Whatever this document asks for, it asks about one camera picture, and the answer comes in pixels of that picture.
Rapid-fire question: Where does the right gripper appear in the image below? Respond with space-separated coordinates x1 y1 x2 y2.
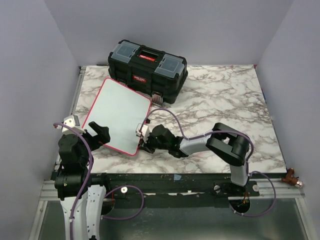
139 132 170 155

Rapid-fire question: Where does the pink framed whiteboard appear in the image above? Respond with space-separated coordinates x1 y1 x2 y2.
82 78 152 156

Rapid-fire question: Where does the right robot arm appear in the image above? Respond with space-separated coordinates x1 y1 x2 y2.
135 122 254 196

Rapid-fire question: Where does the black plastic toolbox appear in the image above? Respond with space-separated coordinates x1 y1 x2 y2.
107 39 188 106

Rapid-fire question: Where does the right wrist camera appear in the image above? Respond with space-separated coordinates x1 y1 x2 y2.
135 123 150 141

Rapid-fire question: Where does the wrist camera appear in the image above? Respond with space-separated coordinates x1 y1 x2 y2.
54 114 85 135
135 123 150 141

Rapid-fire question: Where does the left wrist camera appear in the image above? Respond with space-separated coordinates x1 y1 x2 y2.
54 114 85 135

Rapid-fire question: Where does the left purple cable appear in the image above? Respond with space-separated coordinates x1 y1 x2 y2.
53 121 145 240

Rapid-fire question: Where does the purple cable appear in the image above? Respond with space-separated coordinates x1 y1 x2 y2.
143 107 277 218
53 121 145 240

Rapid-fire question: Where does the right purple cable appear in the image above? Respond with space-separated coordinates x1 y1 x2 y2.
143 107 277 218

